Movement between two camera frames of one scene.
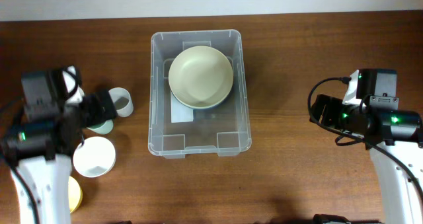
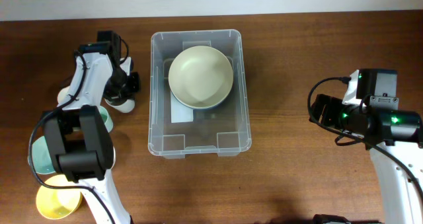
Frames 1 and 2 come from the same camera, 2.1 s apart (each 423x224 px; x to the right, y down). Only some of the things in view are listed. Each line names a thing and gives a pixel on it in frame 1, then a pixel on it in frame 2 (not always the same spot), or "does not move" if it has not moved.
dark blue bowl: x=212 y=108 does not move
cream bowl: x=200 y=76 does not move
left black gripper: x=93 y=103 -> x=114 y=94
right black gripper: x=333 y=104 does not move
